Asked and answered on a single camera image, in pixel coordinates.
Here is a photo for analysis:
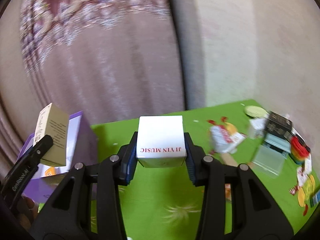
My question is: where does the green printed tablecloth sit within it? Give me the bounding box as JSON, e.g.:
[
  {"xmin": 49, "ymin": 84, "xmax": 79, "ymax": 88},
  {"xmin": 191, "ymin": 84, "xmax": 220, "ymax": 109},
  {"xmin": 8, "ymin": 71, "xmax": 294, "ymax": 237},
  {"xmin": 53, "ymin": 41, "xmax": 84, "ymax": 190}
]
[{"xmin": 91, "ymin": 99, "xmax": 316, "ymax": 239}]

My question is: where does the purple cardboard storage box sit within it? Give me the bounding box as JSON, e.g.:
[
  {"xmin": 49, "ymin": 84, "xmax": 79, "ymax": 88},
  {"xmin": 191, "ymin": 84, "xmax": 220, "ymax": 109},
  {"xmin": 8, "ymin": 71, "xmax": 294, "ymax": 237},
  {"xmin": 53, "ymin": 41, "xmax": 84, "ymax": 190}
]
[{"xmin": 18, "ymin": 111, "xmax": 98, "ymax": 203}]

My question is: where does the white JIYIN MUSIC box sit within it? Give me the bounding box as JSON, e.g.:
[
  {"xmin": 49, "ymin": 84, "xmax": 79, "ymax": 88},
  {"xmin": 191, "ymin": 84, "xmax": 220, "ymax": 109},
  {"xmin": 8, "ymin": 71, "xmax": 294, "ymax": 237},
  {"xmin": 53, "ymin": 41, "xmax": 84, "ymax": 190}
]
[{"xmin": 136, "ymin": 115, "xmax": 187, "ymax": 168}]

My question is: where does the pink embroidered curtain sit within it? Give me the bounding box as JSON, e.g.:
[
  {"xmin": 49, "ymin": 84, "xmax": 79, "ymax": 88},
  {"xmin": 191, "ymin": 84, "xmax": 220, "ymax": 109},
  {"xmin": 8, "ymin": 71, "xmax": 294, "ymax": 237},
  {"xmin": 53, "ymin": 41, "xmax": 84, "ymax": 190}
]
[{"xmin": 1, "ymin": 0, "xmax": 185, "ymax": 177}]

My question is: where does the clear plastic case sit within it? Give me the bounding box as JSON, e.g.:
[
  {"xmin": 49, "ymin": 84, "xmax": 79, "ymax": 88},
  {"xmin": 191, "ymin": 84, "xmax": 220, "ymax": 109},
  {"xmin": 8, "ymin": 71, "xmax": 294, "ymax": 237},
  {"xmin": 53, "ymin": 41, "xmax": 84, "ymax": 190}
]
[{"xmin": 252, "ymin": 145, "xmax": 286, "ymax": 178}]

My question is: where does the round green lid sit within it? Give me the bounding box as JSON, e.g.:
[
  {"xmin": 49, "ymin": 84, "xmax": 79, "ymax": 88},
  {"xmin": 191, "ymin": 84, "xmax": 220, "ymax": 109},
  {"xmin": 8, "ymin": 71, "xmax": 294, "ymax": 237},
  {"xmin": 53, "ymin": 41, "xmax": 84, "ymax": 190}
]
[{"xmin": 244, "ymin": 105, "xmax": 268, "ymax": 118}]

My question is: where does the person's left hand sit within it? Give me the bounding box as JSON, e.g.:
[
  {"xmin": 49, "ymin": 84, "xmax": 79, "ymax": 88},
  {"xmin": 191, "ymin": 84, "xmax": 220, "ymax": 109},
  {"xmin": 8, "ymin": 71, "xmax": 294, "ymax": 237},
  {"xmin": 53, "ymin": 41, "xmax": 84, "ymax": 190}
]
[{"xmin": 17, "ymin": 195, "xmax": 39, "ymax": 231}]

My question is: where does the red and white box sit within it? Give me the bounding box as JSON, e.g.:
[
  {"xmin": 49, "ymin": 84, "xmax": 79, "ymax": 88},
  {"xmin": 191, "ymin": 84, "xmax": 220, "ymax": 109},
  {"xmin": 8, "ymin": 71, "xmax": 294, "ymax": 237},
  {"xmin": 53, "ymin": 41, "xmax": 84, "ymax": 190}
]
[{"xmin": 210, "ymin": 125, "xmax": 246, "ymax": 154}]

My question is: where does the beige tall carton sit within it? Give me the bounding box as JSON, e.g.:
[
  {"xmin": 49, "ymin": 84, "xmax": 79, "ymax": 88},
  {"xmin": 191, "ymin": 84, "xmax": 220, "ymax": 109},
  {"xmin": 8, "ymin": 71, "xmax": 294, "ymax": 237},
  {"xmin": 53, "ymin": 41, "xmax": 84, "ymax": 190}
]
[{"xmin": 33, "ymin": 103, "xmax": 69, "ymax": 167}]

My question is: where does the rainbow coloured item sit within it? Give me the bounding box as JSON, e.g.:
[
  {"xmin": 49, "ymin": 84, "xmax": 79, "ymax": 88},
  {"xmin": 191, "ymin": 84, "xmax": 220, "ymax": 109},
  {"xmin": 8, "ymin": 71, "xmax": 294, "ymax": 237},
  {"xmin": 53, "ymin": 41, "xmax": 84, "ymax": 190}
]
[{"xmin": 290, "ymin": 135, "xmax": 311, "ymax": 165}]

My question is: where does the light blue box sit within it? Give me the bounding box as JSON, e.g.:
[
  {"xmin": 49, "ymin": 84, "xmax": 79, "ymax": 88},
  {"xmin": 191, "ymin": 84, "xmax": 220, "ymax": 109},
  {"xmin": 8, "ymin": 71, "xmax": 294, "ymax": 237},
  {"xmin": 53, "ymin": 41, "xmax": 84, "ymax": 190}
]
[{"xmin": 263, "ymin": 133, "xmax": 291, "ymax": 156}]

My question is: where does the black box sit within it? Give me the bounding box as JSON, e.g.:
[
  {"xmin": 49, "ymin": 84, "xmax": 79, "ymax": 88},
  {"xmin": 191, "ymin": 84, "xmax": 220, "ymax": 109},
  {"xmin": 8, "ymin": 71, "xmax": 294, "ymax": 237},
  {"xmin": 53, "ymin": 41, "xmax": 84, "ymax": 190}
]
[{"xmin": 265, "ymin": 111, "xmax": 292, "ymax": 141}]

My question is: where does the small white box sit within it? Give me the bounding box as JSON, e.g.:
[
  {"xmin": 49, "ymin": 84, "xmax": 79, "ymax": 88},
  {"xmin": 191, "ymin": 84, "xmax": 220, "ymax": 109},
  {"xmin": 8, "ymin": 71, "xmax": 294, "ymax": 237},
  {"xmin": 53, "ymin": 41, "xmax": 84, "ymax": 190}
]
[{"xmin": 248, "ymin": 118, "xmax": 267, "ymax": 139}]

